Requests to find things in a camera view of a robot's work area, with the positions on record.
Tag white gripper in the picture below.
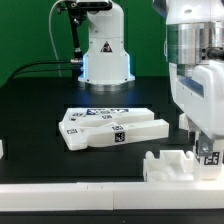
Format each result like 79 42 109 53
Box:
169 61 224 157

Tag white chair seat part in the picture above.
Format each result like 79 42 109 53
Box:
143 150 195 182

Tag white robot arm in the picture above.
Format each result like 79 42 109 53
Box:
77 0 224 157

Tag white chair back panel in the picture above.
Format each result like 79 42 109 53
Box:
63 108 149 121

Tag white long chair side rear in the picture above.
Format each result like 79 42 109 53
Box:
73 109 155 128

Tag white long chair side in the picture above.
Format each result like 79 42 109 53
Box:
59 119 169 151
73 109 155 128

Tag white long chair side front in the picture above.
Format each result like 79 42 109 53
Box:
59 119 169 151

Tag white part at left edge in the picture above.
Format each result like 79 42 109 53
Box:
0 140 4 160

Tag black camera stand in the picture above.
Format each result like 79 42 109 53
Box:
56 0 112 59

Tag black cables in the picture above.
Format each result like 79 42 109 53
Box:
7 59 84 83

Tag grey cable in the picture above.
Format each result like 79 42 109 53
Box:
48 0 68 78

